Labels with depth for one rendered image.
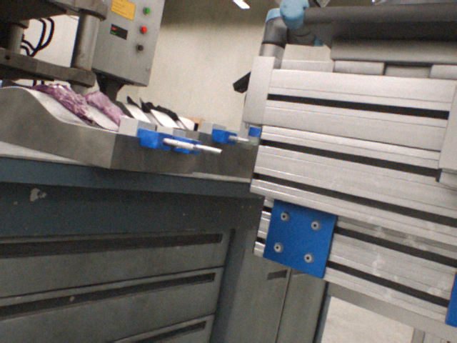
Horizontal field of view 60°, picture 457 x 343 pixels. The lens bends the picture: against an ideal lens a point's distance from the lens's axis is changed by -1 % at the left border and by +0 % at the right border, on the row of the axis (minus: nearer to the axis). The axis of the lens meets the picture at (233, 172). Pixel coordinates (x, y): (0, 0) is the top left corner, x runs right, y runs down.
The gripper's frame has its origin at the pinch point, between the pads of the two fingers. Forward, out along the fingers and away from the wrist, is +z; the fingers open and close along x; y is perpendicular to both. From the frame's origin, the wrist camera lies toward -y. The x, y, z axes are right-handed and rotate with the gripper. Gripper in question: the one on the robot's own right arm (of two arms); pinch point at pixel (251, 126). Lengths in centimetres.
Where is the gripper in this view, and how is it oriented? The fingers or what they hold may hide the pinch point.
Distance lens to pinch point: 124.5
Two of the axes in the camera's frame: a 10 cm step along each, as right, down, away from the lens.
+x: 6.3, 0.9, 7.7
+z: -2.0, 9.8, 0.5
